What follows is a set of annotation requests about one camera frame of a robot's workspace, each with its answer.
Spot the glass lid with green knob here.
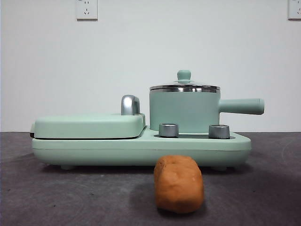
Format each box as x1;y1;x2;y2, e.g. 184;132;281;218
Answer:
150;69;221;91

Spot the brown potato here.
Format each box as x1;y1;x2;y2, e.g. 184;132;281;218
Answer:
153;154;204;214

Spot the silver control knob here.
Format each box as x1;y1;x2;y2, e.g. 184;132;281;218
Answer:
158;122;179;137
208;124;230;139

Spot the mint green breakfast machine base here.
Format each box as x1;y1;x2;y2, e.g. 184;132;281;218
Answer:
32;125;252;170

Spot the chrome griddle cover handle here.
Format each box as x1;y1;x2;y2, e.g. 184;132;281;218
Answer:
120;94;142;116

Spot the mint green pot with handle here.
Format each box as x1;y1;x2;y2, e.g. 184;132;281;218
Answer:
149;86;265;132

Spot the white wall socket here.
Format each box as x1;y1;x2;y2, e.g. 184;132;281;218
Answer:
76;0;98;20
287;0;301;20

